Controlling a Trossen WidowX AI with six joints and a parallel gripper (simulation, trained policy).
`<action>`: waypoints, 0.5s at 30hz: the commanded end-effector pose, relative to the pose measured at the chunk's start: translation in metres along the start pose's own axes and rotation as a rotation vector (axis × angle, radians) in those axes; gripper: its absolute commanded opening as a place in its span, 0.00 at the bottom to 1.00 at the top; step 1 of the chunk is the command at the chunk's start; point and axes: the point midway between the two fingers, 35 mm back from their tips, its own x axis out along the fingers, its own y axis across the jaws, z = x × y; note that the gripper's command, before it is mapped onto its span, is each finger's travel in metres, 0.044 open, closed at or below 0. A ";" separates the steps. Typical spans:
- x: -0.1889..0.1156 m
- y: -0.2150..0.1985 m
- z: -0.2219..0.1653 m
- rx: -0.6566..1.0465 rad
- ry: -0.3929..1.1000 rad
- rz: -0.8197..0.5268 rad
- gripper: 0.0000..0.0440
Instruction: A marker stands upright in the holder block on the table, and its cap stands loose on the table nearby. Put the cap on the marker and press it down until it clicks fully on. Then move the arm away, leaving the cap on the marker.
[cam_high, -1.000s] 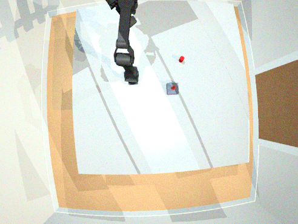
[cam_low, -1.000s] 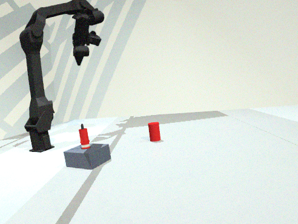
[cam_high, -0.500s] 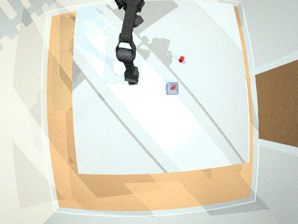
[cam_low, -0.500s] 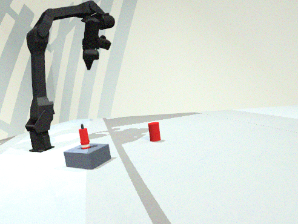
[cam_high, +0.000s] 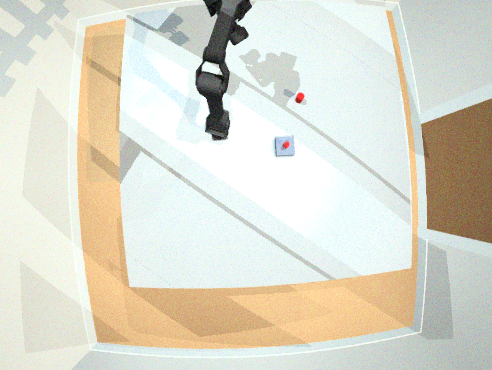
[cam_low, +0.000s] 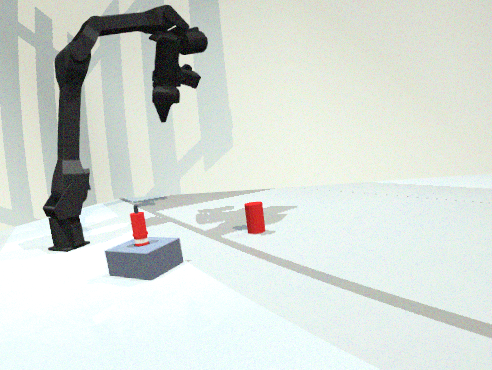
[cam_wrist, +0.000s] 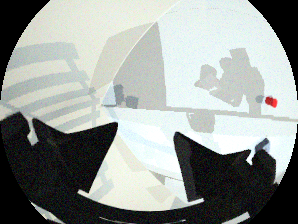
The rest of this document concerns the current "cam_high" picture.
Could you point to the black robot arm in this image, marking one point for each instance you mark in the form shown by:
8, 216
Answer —
214, 86

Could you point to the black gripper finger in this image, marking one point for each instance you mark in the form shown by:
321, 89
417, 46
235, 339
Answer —
211, 11

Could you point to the red marker cap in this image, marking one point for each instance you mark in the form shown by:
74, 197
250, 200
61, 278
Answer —
300, 96

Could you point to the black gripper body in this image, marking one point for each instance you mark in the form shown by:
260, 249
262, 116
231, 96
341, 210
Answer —
239, 33

